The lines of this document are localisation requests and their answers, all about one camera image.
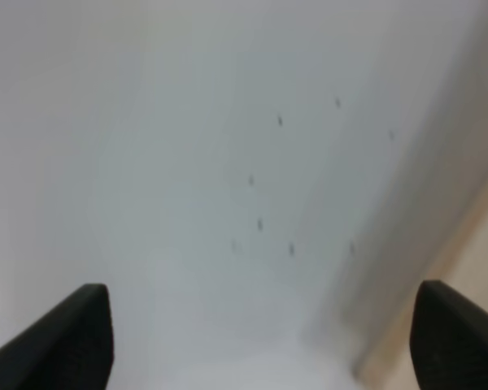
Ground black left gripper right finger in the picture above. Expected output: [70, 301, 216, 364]
[409, 280, 488, 390]

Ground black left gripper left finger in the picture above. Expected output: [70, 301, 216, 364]
[0, 284, 114, 389]

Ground white linen bag green handles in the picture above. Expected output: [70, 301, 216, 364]
[354, 179, 488, 389]

